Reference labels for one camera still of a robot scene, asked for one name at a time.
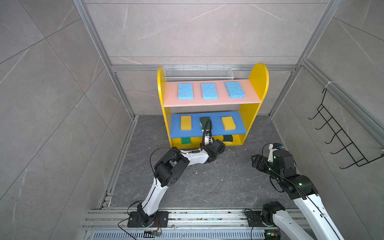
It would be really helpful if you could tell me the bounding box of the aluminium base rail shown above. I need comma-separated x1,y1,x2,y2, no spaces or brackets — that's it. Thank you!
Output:
81,208,283,240

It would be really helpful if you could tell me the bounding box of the yellow shelf unit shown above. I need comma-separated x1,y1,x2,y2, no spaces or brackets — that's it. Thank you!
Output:
157,64,270,149

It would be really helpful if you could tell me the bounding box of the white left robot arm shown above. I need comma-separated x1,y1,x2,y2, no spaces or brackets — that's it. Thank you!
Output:
128,140,226,227

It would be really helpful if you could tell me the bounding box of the black corrugated cable conduit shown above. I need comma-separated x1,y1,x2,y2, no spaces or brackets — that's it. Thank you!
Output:
200,118,213,148

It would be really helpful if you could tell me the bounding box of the yellow sponge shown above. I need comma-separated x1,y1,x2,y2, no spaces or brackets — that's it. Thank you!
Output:
180,115,192,131
221,116,237,131

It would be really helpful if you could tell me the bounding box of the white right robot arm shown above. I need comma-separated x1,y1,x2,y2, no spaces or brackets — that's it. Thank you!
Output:
252,143,344,240

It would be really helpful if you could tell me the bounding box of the blue sponge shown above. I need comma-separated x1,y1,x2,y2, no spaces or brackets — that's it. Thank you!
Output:
201,83,218,100
178,83,194,100

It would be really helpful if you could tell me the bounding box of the dark green sponge curved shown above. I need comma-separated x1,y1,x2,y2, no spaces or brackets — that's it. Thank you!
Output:
200,117,212,132

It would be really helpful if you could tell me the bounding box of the black wire hook rack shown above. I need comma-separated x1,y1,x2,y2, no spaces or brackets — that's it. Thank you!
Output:
308,88,384,170

